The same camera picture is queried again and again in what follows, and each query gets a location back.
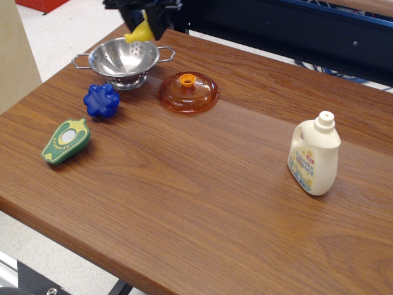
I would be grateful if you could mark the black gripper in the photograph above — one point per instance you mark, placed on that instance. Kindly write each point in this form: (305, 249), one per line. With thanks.
(157, 15)

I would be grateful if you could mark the yellow toy banana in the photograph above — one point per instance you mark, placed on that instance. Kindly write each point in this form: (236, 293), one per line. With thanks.
(141, 33)

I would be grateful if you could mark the stainless steel colander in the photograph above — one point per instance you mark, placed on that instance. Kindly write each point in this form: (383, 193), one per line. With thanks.
(123, 65)

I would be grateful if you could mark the orange transparent pot lid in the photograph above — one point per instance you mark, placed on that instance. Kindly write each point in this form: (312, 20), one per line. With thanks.
(188, 93)

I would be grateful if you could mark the blue flower-shaped toy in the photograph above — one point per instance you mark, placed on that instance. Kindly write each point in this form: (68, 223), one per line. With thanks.
(101, 100)

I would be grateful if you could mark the red box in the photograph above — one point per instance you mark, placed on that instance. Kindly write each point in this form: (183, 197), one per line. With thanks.
(44, 6)

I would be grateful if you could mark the beige cabinet panel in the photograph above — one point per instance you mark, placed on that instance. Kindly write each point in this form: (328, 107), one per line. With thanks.
(19, 72)

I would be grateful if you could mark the green toy pepper half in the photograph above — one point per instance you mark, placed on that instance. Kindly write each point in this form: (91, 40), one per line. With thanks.
(68, 139)

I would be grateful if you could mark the cream toy detergent bottle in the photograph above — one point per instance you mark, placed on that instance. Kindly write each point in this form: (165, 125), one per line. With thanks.
(313, 155)

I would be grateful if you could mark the black and blue robot rail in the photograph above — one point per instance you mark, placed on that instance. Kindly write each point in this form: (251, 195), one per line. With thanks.
(352, 37)

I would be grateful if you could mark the black metal base bracket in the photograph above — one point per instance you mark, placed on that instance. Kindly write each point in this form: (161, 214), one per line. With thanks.
(18, 278)

